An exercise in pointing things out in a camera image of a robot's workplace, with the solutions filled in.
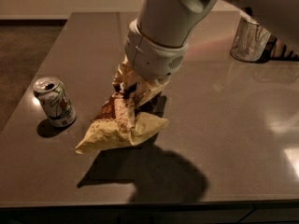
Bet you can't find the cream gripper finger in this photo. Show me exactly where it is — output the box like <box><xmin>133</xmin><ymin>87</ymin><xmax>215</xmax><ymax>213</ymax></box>
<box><xmin>112</xmin><ymin>57</ymin><xmax>140</xmax><ymax>91</ymax></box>
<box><xmin>134</xmin><ymin>77</ymin><xmax>170</xmax><ymax>107</ymax></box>

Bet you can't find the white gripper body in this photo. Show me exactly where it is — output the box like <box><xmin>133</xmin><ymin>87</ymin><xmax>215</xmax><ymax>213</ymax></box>
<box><xmin>124</xmin><ymin>20</ymin><xmax>188</xmax><ymax>80</ymax></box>

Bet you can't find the brown chip bag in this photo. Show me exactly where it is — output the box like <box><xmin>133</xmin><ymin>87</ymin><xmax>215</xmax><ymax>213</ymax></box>
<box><xmin>75</xmin><ymin>84</ymin><xmax>169</xmax><ymax>154</ymax></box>

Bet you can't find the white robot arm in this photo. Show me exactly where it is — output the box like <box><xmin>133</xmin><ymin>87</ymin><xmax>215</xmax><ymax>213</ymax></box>
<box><xmin>113</xmin><ymin>0</ymin><xmax>299</xmax><ymax>106</ymax></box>

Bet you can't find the white 7up can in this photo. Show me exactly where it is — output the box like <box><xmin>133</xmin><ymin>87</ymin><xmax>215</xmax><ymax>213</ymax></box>
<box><xmin>33</xmin><ymin>77</ymin><xmax>76</xmax><ymax>128</ymax></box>

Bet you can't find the metal mesh cup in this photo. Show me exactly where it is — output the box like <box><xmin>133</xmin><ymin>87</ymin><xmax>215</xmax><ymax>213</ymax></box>
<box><xmin>230</xmin><ymin>16</ymin><xmax>271</xmax><ymax>63</ymax></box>

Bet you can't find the dark wire basket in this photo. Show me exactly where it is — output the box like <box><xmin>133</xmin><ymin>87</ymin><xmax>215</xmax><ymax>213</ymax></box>
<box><xmin>264</xmin><ymin>35</ymin><xmax>299</xmax><ymax>62</ymax></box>

